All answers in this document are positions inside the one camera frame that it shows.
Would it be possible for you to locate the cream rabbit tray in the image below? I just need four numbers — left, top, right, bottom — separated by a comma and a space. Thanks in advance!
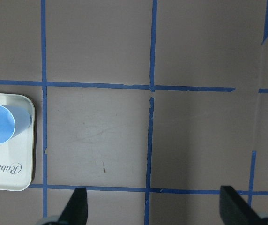
0, 93, 35, 191

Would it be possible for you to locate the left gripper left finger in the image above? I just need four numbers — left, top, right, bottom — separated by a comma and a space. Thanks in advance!
37, 187, 89, 225

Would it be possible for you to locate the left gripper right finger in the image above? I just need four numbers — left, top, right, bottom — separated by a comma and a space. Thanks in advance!
219, 186, 268, 225

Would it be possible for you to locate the light blue cup near centre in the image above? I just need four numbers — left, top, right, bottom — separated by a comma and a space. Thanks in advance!
0, 105, 32, 144

